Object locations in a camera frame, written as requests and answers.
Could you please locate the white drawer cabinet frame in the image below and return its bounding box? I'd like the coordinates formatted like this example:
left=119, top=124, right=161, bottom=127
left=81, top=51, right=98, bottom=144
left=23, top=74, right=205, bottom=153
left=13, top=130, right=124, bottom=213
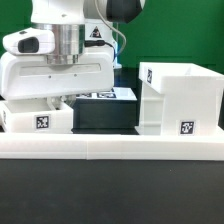
left=136, top=62, right=224, bottom=136

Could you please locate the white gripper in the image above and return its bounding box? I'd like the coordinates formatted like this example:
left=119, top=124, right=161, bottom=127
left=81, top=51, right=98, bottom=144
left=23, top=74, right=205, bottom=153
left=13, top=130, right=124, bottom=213
left=0, top=50, right=114, bottom=110

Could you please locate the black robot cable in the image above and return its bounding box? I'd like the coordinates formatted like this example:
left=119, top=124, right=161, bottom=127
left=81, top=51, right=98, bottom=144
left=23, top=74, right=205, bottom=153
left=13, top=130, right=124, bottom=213
left=83, top=0, right=128, bottom=61

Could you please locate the white L-shaped table fence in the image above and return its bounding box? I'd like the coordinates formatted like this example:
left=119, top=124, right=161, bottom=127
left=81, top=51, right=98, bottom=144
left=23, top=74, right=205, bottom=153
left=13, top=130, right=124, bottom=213
left=0, top=133, right=224, bottom=161

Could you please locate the white front drawer box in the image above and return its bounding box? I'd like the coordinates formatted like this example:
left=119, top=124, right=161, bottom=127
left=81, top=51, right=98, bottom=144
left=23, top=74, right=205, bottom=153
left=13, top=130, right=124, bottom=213
left=0, top=99, right=73, bottom=134

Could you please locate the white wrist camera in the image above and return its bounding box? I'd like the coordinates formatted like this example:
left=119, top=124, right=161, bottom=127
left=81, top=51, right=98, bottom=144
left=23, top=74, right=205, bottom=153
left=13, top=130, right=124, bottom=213
left=3, top=28, right=55, bottom=55

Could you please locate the white marker tag sheet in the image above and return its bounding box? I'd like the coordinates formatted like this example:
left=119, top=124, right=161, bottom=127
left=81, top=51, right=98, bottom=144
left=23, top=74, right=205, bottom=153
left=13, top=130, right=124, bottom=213
left=76, top=87, right=137, bottom=101

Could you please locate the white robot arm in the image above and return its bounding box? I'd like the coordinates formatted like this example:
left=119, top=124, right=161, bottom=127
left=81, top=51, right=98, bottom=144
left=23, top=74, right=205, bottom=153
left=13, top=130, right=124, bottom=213
left=0, top=0, right=145, bottom=101

